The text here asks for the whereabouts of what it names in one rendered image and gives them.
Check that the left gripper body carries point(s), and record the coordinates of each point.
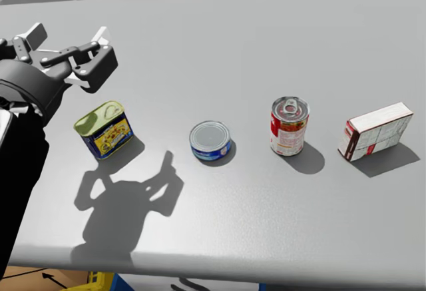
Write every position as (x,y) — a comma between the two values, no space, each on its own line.
(30,81)

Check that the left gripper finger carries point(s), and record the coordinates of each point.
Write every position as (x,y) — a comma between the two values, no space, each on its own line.
(96,64)
(20,49)

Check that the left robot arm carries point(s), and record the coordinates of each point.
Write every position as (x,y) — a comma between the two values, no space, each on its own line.
(23,171)

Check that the green and blue rectangular can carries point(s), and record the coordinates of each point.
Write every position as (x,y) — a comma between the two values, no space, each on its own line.
(104,131)

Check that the blue flat can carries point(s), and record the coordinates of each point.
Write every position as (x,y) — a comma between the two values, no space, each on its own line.
(210,142)

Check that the red and white can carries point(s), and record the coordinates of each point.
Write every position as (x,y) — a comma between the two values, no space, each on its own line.
(289,128)

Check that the brown box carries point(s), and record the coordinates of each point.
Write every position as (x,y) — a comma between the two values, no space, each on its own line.
(30,279)

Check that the red and white carton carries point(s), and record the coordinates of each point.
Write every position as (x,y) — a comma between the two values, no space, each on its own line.
(374,131)

